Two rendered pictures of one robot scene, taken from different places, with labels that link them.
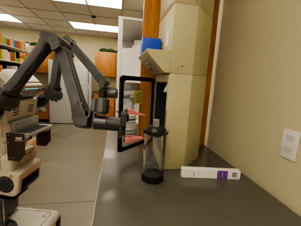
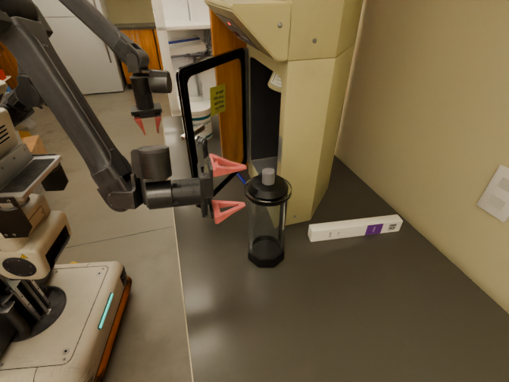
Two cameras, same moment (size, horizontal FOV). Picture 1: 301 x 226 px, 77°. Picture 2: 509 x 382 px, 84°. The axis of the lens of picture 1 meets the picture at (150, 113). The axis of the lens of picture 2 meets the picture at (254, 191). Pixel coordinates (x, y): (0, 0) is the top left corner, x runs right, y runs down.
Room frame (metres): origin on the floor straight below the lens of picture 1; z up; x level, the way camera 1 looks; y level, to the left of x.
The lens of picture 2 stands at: (0.27, 0.06, 1.54)
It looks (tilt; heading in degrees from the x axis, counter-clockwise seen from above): 36 degrees down; 353
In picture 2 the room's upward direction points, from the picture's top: straight up
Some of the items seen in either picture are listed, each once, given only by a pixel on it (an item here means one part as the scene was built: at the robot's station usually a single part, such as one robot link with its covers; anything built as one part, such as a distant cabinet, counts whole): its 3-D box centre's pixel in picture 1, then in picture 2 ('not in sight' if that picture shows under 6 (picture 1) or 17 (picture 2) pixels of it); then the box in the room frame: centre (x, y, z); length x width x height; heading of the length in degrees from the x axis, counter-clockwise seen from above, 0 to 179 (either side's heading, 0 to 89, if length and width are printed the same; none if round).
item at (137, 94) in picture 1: (137, 112); (220, 129); (1.07, 0.07, 1.19); 0.30 x 0.01 x 0.40; 146
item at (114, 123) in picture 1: (115, 123); (191, 191); (0.77, 0.14, 1.19); 0.07 x 0.07 x 0.10; 8
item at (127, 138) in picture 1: (131, 133); (224, 201); (0.77, 0.07, 1.15); 0.09 x 0.07 x 0.07; 98
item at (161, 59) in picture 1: (152, 63); (240, 25); (1.04, 0.01, 1.46); 0.32 x 0.11 x 0.10; 11
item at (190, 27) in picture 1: (182, 91); (305, 79); (1.07, -0.17, 1.33); 0.32 x 0.25 x 0.77; 11
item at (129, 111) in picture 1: (133, 117); (223, 174); (0.78, 0.07, 1.22); 0.09 x 0.07 x 0.07; 98
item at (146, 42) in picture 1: (150, 47); not in sight; (1.12, 0.02, 1.56); 0.10 x 0.10 x 0.09; 11
